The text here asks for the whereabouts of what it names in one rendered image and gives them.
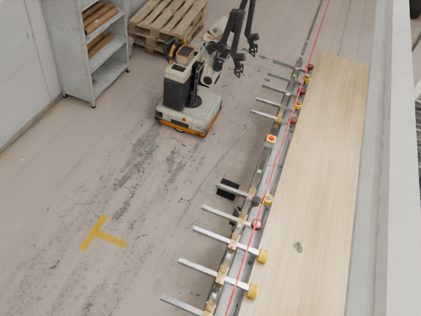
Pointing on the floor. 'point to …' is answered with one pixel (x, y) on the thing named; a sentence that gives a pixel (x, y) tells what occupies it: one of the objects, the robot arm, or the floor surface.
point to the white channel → (398, 177)
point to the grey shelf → (61, 12)
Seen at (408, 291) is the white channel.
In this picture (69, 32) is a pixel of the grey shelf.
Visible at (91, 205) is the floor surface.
